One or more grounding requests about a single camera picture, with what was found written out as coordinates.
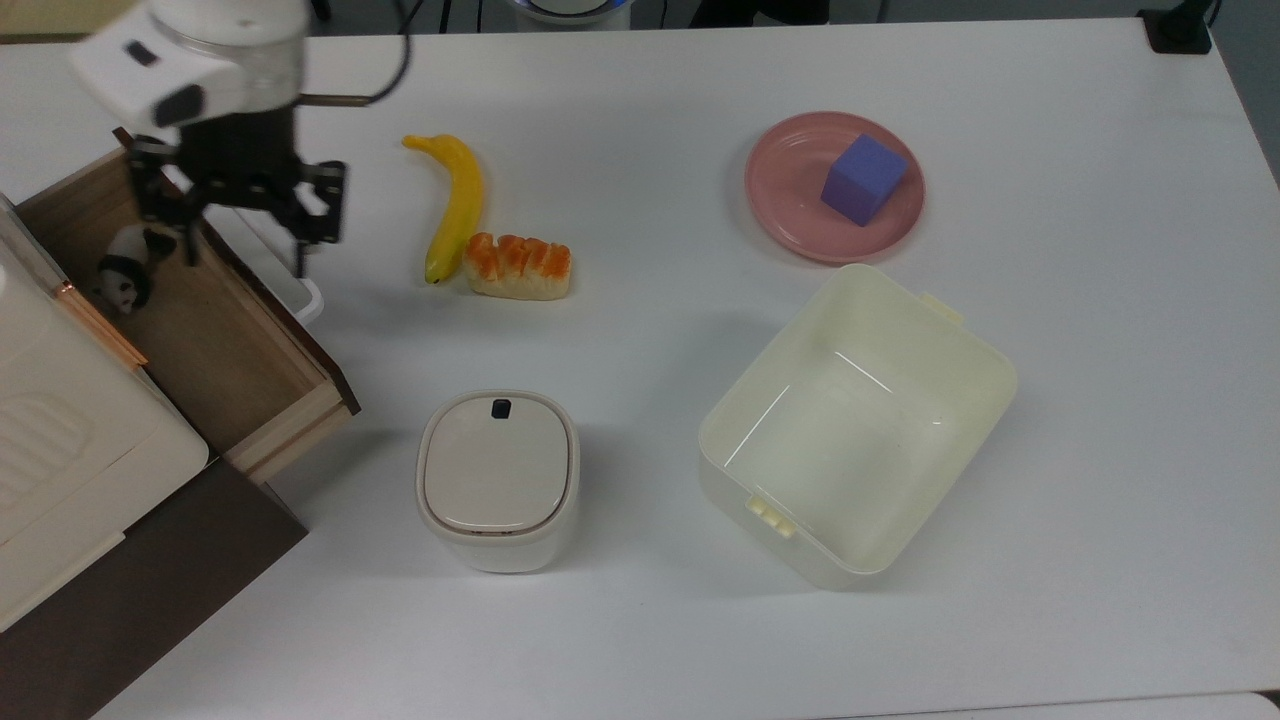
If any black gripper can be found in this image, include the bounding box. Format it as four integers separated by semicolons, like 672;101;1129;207
126;100;349;280

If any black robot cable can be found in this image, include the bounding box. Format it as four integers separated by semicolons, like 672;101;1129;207
298;0;414;108

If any black stand base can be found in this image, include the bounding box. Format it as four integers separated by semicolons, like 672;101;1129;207
1138;0;1219;55

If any black and white panda toy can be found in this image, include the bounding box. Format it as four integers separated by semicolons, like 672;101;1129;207
94;224;180;317

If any cream plastic storage bin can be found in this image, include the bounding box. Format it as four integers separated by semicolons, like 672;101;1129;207
697;263;1019;592

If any yellow toy banana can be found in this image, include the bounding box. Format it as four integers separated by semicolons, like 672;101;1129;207
401;133;486;286

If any cream toy fridge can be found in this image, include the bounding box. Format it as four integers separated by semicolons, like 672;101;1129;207
0;193;212;633

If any dark brown cabinet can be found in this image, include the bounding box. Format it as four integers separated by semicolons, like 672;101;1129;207
0;458;310;720

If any wooden drawer with white handle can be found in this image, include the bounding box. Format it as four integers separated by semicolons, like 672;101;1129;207
17;148;362;487

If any orange topped toy bread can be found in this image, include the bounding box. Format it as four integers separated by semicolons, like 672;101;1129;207
461;231;574;302

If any purple foam cube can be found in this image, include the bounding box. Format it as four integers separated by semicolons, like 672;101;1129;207
820;133;911;229

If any pink plate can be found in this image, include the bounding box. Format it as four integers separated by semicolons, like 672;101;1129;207
743;110;927;266

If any small cream lidded trash can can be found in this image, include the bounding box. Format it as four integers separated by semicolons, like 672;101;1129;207
415;388;582;575

